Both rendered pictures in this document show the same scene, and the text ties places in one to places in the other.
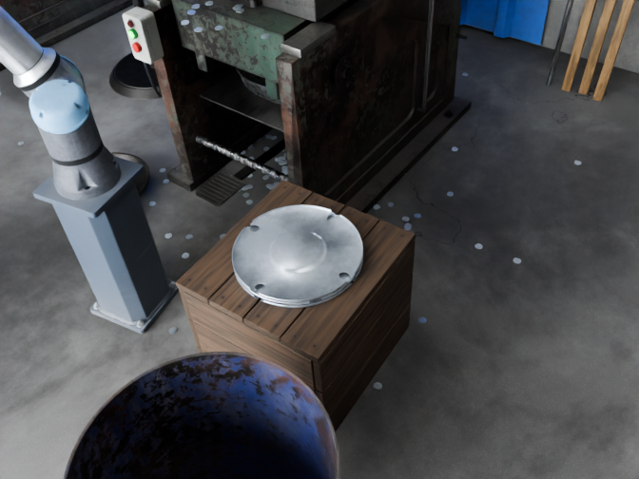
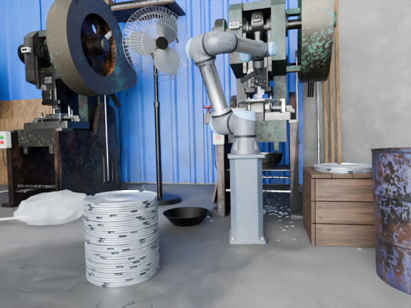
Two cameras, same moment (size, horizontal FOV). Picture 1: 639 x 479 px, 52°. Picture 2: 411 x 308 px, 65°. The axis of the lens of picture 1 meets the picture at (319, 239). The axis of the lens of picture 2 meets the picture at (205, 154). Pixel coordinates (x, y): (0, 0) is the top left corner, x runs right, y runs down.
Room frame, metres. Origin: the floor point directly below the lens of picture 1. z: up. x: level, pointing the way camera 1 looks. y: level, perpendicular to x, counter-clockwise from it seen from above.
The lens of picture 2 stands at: (-0.22, 1.46, 0.54)
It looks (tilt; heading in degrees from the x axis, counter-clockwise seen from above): 3 degrees down; 334
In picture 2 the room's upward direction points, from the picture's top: 1 degrees counter-clockwise
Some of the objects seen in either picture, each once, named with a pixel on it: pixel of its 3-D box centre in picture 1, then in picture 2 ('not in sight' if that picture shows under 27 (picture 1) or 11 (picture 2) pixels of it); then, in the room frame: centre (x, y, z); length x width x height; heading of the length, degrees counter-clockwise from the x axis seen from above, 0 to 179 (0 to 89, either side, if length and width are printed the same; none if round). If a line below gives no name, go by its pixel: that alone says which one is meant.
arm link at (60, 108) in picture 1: (65, 118); (243, 122); (1.22, 0.53, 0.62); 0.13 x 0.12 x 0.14; 19
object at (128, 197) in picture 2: not in sight; (121, 197); (1.10, 1.20, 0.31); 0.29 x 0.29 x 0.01
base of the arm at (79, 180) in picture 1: (82, 162); (244, 144); (1.21, 0.53, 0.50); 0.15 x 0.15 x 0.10
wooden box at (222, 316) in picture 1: (303, 306); (343, 202); (1.00, 0.05, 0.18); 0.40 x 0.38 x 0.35; 143
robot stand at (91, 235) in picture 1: (115, 244); (246, 196); (1.21, 0.53, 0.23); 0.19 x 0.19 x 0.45; 60
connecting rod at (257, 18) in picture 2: not in sight; (258, 36); (1.76, 0.04, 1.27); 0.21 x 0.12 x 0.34; 140
